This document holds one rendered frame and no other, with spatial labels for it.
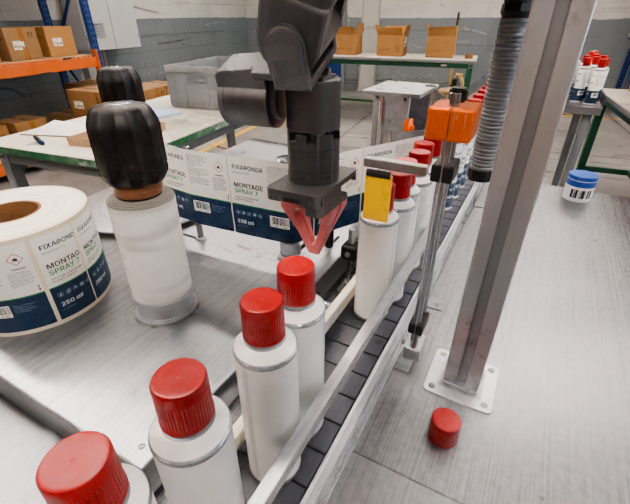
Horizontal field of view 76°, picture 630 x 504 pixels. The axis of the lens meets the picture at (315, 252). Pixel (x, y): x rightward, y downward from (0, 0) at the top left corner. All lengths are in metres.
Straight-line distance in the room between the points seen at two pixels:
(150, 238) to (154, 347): 0.15
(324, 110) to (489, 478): 0.43
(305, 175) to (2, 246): 0.39
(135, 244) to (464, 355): 0.45
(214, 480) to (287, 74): 0.31
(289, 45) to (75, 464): 0.31
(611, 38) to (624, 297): 7.36
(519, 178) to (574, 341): 0.37
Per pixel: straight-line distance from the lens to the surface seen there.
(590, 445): 0.62
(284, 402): 0.35
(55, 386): 0.60
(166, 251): 0.56
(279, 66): 0.38
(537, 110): 0.43
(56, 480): 0.24
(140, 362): 0.58
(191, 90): 2.49
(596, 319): 0.82
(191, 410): 0.26
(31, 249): 0.63
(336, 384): 0.40
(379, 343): 0.57
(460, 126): 0.40
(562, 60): 0.42
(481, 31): 7.96
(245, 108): 0.45
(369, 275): 0.55
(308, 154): 0.42
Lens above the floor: 1.27
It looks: 31 degrees down
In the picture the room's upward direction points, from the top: straight up
